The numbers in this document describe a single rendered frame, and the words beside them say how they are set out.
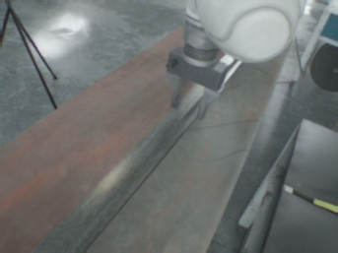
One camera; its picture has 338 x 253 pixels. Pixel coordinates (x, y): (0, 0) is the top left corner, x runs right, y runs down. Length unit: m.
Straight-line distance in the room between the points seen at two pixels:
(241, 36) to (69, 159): 0.40
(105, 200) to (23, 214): 0.14
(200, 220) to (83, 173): 0.24
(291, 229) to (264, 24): 0.44
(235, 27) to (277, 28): 0.05
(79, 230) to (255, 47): 0.36
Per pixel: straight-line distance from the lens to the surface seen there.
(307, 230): 0.65
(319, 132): 0.91
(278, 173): 0.98
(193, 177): 0.53
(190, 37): 0.54
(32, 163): 0.57
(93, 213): 0.45
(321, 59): 2.71
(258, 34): 0.32
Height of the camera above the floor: 1.22
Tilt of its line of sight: 43 degrees down
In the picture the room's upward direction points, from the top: 9 degrees clockwise
